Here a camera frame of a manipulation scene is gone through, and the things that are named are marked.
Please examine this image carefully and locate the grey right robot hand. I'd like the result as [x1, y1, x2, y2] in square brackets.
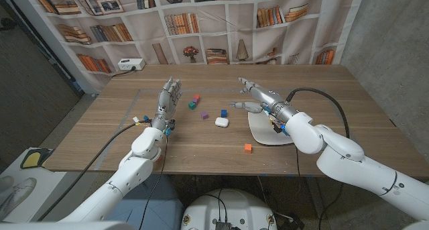
[229, 77, 299, 123]

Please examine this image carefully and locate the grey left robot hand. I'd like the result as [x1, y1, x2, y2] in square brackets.
[150, 76, 183, 130]

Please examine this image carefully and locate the white square plate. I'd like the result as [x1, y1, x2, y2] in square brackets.
[247, 111, 296, 146]

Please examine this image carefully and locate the white power strip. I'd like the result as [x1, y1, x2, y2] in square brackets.
[117, 58, 146, 72]

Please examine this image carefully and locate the printed bookshelf backdrop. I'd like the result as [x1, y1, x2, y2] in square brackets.
[6, 0, 367, 94]

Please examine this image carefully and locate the grey table leg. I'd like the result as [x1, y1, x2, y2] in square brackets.
[306, 176, 328, 221]

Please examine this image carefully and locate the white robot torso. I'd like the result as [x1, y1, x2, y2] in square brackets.
[180, 188, 278, 230]

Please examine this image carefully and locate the yellow and black pad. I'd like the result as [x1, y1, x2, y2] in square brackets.
[19, 148, 54, 170]

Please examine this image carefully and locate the white floor platform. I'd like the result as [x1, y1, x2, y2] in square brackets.
[0, 148, 68, 224]

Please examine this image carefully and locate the white shoe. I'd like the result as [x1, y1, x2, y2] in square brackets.
[0, 178, 38, 221]
[0, 175, 15, 194]

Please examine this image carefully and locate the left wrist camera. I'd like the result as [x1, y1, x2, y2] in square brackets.
[164, 118, 177, 137]

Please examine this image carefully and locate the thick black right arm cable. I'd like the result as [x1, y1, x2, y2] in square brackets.
[285, 87, 351, 230]

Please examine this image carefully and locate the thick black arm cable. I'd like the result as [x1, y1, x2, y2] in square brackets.
[285, 87, 351, 230]
[36, 119, 154, 223]

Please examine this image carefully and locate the black power strip cable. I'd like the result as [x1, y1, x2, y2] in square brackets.
[110, 66, 137, 78]

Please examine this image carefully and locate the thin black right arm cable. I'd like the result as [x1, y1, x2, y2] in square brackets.
[294, 148, 301, 177]

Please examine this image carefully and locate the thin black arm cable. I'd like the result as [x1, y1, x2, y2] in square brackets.
[294, 148, 301, 177]
[139, 135, 168, 229]

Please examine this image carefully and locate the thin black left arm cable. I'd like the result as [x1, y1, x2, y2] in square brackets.
[139, 135, 168, 229]

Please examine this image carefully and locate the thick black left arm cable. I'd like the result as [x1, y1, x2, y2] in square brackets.
[36, 119, 154, 223]

